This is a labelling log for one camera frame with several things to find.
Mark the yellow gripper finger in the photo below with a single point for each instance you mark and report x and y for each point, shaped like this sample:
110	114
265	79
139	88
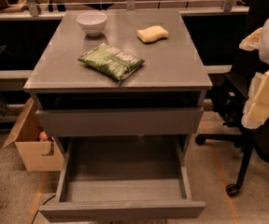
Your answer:
252	41
256	110

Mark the green jalapeno chip bag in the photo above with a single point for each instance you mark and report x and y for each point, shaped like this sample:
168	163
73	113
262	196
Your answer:
111	61

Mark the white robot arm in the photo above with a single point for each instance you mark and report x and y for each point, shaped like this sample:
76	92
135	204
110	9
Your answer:
264	44

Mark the grey top drawer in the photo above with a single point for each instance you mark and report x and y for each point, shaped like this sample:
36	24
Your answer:
118	122

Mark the grey drawer cabinet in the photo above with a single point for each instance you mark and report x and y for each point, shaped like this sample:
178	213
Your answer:
141	76

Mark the open grey middle drawer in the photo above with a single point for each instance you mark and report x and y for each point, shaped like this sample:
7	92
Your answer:
123	178

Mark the black office chair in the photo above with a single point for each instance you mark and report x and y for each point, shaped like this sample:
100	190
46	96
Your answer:
243	97

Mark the yellow sponge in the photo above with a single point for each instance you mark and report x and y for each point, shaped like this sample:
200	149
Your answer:
152	34

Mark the white ceramic bowl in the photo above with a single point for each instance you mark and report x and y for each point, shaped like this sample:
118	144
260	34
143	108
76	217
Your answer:
93	23

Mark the orange ball in box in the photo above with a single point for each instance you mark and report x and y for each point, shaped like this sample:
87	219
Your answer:
43	136

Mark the cardboard box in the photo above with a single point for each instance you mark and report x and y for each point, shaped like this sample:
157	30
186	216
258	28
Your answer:
37	155

